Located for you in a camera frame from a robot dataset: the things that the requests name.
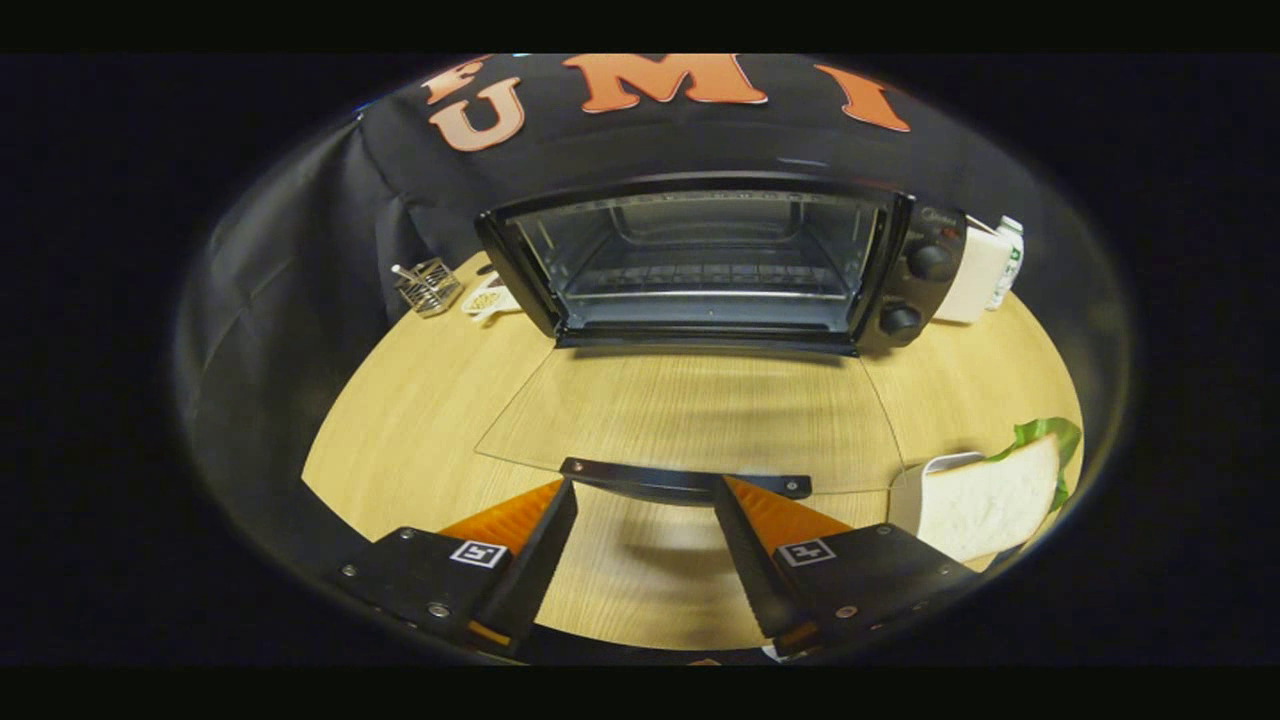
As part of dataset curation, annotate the white plate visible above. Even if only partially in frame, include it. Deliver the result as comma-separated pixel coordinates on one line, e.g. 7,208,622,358
888,451,987,537

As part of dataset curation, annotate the lettuce sandwich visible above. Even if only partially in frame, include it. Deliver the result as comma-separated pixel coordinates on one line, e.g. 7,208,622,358
915,417,1085,564

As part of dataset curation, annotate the black toaster oven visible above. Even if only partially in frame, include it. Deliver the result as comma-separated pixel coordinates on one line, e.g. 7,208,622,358
474,172,969,507

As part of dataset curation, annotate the small white patterned dish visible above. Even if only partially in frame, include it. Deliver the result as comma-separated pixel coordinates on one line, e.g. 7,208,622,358
461,279,522,324

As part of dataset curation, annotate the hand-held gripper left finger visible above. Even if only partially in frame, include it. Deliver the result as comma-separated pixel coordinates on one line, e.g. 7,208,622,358
335,478,579,656

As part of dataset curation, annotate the white bottle with green label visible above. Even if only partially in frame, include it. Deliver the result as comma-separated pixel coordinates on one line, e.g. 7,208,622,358
986,215,1026,312

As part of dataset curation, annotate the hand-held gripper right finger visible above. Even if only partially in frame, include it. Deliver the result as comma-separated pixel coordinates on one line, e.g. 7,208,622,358
713,475,981,656

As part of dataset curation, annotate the metal wire basket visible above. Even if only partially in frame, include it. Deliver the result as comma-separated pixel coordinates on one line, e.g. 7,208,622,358
390,257,465,319

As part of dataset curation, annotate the white pop-up toaster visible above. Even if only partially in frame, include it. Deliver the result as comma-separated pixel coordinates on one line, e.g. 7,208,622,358
934,215,1013,325

